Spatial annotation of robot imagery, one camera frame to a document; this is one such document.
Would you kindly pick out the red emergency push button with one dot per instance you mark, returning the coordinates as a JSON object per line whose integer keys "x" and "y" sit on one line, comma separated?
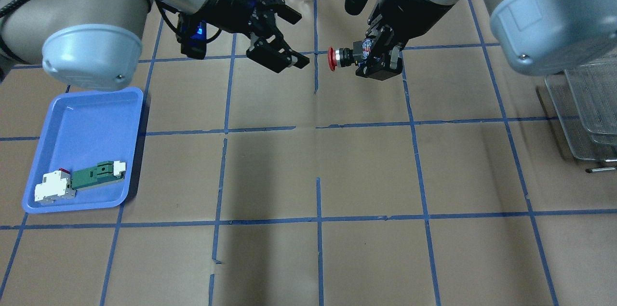
{"x": 345, "y": 57}

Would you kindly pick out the wire mesh shelf rack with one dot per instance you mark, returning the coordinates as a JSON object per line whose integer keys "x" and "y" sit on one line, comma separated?
{"x": 584, "y": 100}

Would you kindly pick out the green terminal block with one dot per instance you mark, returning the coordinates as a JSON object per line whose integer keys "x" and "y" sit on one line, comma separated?
{"x": 104, "y": 173}

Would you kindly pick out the white circuit breaker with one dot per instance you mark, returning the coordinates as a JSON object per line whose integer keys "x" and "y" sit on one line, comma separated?
{"x": 54, "y": 186}

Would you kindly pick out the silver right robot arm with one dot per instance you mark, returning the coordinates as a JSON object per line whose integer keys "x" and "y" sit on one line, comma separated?
{"x": 538, "y": 37}

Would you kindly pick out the blue plastic tray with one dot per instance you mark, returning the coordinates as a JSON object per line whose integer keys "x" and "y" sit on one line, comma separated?
{"x": 80, "y": 130}

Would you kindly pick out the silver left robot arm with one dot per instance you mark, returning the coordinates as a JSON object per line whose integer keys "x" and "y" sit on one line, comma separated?
{"x": 96, "y": 44}

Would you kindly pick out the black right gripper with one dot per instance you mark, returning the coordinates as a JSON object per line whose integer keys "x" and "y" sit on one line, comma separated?
{"x": 409, "y": 13}

